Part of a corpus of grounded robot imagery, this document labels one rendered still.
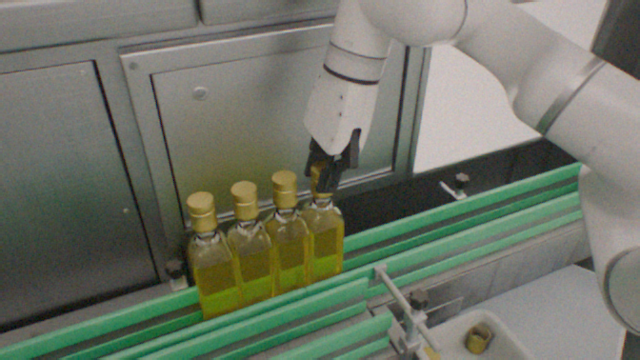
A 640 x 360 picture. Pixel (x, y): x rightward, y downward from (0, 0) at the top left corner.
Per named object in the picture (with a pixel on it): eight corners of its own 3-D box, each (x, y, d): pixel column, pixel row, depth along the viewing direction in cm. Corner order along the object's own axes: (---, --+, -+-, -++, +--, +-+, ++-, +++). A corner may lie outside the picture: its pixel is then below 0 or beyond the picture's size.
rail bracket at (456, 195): (442, 210, 102) (452, 159, 94) (462, 229, 97) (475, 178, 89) (427, 214, 101) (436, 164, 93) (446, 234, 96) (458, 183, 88)
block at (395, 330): (384, 326, 85) (388, 301, 81) (413, 369, 78) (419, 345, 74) (367, 332, 84) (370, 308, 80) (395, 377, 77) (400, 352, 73)
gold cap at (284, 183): (291, 190, 68) (290, 167, 66) (301, 205, 66) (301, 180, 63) (269, 197, 67) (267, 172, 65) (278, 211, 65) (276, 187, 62)
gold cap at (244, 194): (255, 202, 66) (253, 177, 64) (262, 218, 64) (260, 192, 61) (230, 208, 65) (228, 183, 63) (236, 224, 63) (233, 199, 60)
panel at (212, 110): (552, 129, 110) (607, -24, 90) (563, 135, 108) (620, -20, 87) (166, 239, 80) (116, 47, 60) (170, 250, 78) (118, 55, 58)
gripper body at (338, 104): (311, 46, 60) (293, 123, 66) (347, 75, 53) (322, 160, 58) (360, 51, 64) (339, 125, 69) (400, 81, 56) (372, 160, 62)
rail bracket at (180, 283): (192, 291, 84) (179, 237, 76) (201, 320, 79) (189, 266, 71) (170, 298, 83) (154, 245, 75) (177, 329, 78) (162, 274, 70)
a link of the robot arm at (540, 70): (532, 144, 44) (369, 30, 51) (564, 121, 53) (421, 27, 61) (597, 65, 39) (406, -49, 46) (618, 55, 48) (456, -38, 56)
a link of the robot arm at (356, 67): (315, 30, 60) (310, 51, 61) (346, 55, 53) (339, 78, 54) (364, 38, 63) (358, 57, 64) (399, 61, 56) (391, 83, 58)
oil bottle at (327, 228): (329, 280, 86) (330, 189, 73) (342, 303, 82) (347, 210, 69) (300, 290, 84) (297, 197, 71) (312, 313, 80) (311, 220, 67)
